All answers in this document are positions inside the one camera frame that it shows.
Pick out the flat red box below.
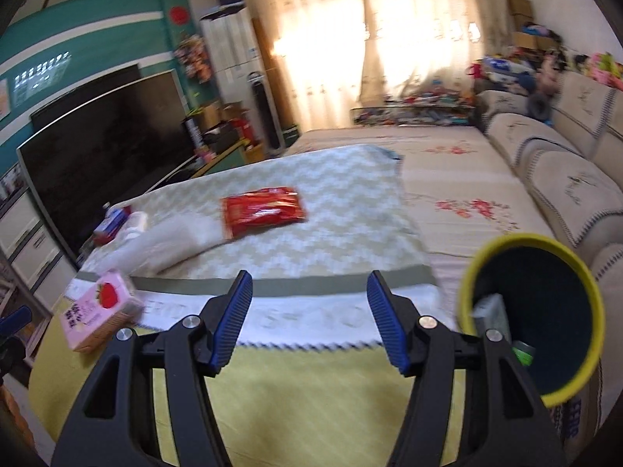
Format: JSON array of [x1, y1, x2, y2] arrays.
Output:
[[92, 226, 122, 246]]

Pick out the blue star patterned bag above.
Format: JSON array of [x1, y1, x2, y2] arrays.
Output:
[[487, 56, 536, 83]]

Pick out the red snack packet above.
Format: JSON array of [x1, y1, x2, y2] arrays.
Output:
[[221, 186, 307, 240]]

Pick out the beige floral bed sheet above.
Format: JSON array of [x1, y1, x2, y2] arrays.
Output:
[[287, 125, 536, 341]]

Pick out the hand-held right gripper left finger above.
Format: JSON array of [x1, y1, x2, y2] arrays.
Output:
[[51, 269, 254, 467]]

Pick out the white plastic bag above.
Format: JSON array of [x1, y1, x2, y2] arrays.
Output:
[[121, 214, 227, 276]]

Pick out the large flat screen television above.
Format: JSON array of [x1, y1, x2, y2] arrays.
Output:
[[17, 70, 195, 266]]

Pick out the beige covered sofa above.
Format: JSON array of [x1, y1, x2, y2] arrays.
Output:
[[474, 70, 623, 448]]

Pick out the green yellow television cabinet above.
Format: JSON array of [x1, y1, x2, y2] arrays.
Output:
[[191, 141, 266, 181]]

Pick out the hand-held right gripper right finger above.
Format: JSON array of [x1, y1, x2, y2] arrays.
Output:
[[366, 270, 568, 467]]

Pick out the green white drink bottle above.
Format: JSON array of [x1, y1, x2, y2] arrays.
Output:
[[512, 341, 537, 367]]

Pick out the shiny clear wall decoration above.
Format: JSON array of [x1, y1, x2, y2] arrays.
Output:
[[14, 51, 71, 105]]

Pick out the tall black tube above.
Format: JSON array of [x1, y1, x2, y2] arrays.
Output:
[[184, 119, 202, 154]]

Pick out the pink milk carton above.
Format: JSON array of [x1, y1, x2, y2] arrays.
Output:
[[59, 270, 144, 353]]

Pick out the artificial flower bouquet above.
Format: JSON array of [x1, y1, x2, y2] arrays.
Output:
[[175, 34, 215, 81]]

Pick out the stack of cardboard boxes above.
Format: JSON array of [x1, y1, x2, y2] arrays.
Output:
[[506, 0, 556, 52]]

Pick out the blue card box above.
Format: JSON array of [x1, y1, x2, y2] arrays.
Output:
[[100, 208, 132, 234]]

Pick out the cluttered glass coffee table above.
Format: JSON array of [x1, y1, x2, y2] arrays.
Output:
[[353, 92, 480, 127]]

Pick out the pile of plush toys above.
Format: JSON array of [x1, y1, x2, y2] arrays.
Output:
[[533, 46, 623, 93]]

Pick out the white plastic drawer unit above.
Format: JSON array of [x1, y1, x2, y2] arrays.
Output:
[[0, 187, 81, 312]]

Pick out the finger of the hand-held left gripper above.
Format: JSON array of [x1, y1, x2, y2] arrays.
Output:
[[0, 337, 26, 386], [0, 305, 31, 339]]

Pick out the white yogurt bottle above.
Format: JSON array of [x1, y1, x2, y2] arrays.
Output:
[[124, 211, 149, 240]]

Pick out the yellow rimmed black bin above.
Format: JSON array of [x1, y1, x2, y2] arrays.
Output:
[[456, 234, 604, 407]]

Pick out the beige embroidered sheer curtain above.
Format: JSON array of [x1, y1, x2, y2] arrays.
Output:
[[243, 0, 375, 130], [360, 0, 492, 103]]

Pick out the black tower fan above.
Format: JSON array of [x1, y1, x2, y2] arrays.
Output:
[[250, 72, 285, 149]]

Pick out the grey round cushion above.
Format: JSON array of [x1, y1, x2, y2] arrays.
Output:
[[528, 92, 553, 122]]

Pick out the black boxes on cabinet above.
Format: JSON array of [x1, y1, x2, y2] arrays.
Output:
[[202, 124, 244, 154]]

